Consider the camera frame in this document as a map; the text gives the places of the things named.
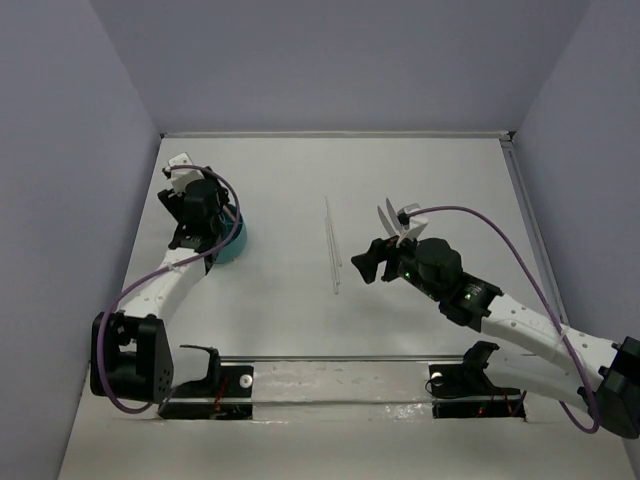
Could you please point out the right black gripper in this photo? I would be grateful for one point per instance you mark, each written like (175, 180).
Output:
(379, 250)

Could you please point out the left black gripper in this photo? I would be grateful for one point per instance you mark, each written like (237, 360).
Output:
(168, 201)

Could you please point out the pink handled fork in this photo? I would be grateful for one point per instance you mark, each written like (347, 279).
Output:
(230, 212)

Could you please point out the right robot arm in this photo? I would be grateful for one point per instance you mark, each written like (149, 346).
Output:
(526, 351)

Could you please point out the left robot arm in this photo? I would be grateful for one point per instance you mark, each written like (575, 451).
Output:
(133, 363)

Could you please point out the clear chopstick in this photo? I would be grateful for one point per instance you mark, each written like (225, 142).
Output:
(334, 235)
(332, 257)

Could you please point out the teal utensil holder cup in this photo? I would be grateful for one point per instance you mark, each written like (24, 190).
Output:
(234, 248)

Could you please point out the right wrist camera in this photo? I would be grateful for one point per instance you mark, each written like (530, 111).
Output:
(409, 223)

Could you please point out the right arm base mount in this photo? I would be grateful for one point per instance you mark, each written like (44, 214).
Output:
(463, 390)

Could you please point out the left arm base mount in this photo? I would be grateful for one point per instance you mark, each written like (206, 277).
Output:
(206, 388)

